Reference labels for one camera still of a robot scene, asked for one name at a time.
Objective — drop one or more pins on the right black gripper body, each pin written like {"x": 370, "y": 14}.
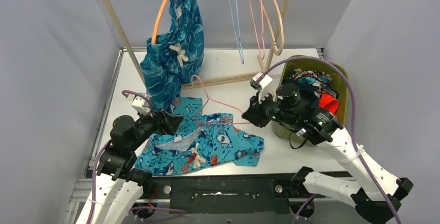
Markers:
{"x": 267, "y": 110}

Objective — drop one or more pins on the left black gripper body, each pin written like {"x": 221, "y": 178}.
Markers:
{"x": 165, "y": 121}

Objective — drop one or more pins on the light blue shark shorts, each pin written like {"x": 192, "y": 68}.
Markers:
{"x": 200, "y": 141}

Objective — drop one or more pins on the navy blue shorts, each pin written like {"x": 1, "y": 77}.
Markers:
{"x": 306, "y": 91}

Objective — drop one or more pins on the light blue hanger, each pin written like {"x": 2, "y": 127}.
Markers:
{"x": 235, "y": 19}

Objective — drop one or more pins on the teal shark print shorts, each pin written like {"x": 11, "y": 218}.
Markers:
{"x": 176, "y": 55}

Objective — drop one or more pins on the orange shorts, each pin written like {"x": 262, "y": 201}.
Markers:
{"x": 329, "y": 103}

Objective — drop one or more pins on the comic print shorts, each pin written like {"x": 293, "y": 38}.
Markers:
{"x": 318, "y": 80}

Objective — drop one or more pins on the orange wooden hanger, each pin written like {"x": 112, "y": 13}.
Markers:
{"x": 157, "y": 21}

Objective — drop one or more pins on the pink wire hanger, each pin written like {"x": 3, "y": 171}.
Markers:
{"x": 259, "y": 34}

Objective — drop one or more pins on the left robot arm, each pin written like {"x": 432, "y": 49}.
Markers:
{"x": 128, "y": 138}

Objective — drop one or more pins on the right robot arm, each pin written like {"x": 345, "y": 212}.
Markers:
{"x": 373, "y": 192}

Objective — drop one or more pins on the green plastic basket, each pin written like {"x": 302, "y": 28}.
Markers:
{"x": 339, "y": 83}

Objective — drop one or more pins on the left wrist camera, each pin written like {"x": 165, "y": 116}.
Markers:
{"x": 142, "y": 104}

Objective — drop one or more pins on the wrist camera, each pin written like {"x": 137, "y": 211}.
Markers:
{"x": 262, "y": 84}
{"x": 142, "y": 104}

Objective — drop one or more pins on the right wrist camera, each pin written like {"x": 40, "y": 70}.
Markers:
{"x": 262, "y": 84}

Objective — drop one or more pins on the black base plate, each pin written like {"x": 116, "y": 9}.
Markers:
{"x": 227, "y": 194}

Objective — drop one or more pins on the aluminium frame rail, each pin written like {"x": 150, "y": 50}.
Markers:
{"x": 93, "y": 194}

